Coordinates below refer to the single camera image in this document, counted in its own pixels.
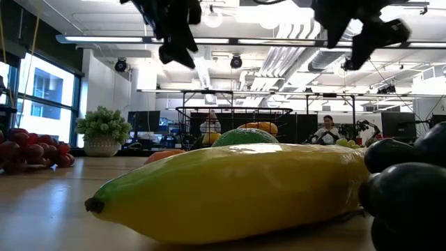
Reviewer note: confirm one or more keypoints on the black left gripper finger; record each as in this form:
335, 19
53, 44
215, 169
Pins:
169, 52
188, 49

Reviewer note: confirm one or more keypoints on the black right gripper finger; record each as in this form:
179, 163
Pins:
380, 40
336, 33

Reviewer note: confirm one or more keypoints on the yellow plastic lemon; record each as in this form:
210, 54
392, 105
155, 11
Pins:
211, 137

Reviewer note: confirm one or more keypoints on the small orange tangerine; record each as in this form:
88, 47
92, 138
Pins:
162, 155

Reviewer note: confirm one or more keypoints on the green avocado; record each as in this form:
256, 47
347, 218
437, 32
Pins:
244, 137

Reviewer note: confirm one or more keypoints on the orange yellow mango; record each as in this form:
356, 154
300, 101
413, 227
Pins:
261, 127

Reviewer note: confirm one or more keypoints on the green grapes bunch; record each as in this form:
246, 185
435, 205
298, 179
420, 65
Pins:
345, 142

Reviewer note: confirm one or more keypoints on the large yellow banana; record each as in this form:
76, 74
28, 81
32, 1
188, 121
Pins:
226, 191

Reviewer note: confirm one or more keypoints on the black grapes bunch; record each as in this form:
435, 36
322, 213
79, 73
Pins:
407, 195

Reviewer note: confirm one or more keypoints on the dark red grapes bunch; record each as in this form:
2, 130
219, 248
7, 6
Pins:
31, 150

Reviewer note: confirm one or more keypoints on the black background robot arm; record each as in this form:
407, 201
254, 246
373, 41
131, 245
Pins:
366, 125

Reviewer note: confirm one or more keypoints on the black ceiling spotlight pair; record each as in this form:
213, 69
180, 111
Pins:
386, 89

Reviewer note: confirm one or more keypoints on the long ceiling light bar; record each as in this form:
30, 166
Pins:
104, 39

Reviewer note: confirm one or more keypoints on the black computer monitor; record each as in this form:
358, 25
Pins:
398, 125
143, 121
439, 121

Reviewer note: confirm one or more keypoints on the person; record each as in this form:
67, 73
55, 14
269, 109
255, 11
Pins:
210, 123
327, 130

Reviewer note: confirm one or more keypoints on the potted green succulent plant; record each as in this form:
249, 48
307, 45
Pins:
102, 125

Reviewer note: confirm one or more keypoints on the black partition panel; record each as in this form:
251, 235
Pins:
303, 129

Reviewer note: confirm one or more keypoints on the large window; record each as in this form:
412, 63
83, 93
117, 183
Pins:
45, 115

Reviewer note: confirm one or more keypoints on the silver air duct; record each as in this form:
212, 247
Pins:
324, 61

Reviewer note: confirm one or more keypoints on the black metal rig frame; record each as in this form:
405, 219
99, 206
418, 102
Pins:
209, 92
331, 95

